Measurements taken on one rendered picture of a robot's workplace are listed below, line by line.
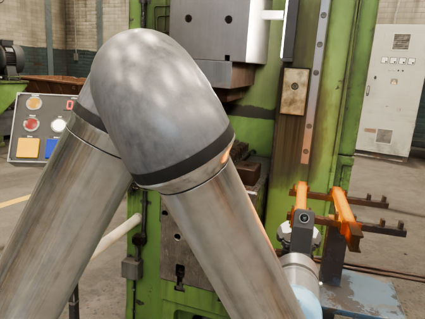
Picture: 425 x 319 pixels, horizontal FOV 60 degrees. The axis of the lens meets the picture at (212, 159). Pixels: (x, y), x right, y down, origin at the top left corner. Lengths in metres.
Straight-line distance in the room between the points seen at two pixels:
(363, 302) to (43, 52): 10.08
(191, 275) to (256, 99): 0.88
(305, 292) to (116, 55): 0.49
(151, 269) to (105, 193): 1.42
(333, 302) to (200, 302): 0.62
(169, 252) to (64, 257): 1.06
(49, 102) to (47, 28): 9.23
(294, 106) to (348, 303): 0.70
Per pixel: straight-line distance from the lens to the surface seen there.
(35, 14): 10.61
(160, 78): 0.34
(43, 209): 0.50
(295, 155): 1.48
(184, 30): 1.41
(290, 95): 1.43
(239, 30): 1.35
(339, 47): 1.45
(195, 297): 1.61
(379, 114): 6.50
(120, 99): 0.35
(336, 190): 1.26
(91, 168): 0.47
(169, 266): 1.58
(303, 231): 0.83
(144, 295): 1.99
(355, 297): 1.24
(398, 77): 6.46
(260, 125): 1.83
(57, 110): 1.55
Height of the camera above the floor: 1.36
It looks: 15 degrees down
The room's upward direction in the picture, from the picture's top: 4 degrees clockwise
